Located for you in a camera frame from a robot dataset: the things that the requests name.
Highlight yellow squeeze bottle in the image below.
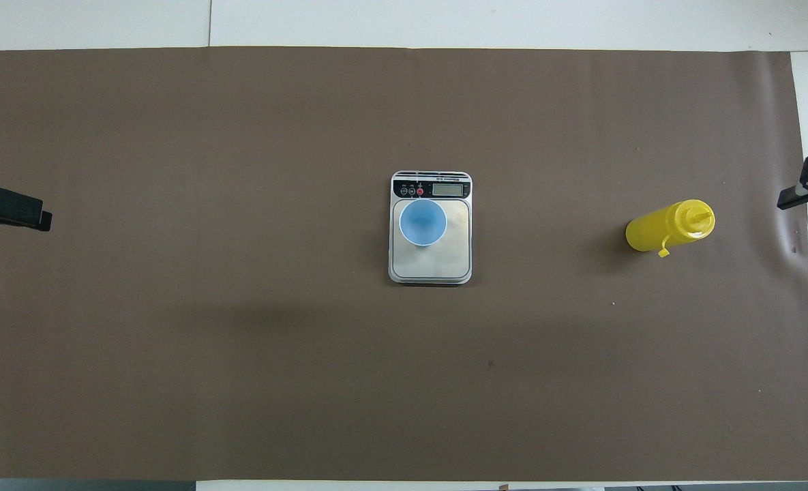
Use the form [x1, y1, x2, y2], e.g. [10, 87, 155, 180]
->
[625, 198, 716, 258]

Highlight brown table mat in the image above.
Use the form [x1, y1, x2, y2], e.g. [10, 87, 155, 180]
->
[0, 46, 808, 481]

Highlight light blue plastic cup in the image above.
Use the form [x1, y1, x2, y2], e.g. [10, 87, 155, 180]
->
[400, 198, 448, 248]

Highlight silver digital kitchen scale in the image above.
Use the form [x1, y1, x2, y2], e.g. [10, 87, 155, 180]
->
[388, 170, 473, 285]

